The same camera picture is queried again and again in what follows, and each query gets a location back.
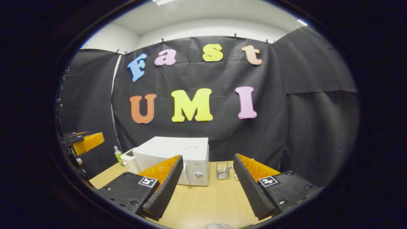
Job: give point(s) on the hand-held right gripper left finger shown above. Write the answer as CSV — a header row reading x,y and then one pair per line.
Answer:
x,y
165,187

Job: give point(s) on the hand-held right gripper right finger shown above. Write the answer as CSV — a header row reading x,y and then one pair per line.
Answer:
x,y
251,187

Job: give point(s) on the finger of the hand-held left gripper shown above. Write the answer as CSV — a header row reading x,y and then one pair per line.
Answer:
x,y
90,141

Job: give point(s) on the white microwave oven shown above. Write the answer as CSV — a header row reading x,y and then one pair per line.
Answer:
x,y
171,149

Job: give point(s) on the green drink bottle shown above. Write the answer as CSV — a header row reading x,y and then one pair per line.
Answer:
x,y
119,157

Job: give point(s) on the white toaster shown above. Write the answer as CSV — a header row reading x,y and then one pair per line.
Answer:
x,y
130,160

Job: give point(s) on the black backdrop cloth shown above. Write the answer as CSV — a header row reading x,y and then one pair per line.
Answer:
x,y
286,127

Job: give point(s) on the large ceiling light panel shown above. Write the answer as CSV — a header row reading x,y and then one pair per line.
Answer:
x,y
163,2

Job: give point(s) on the small ceiling light panel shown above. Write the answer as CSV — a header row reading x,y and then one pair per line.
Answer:
x,y
302,22

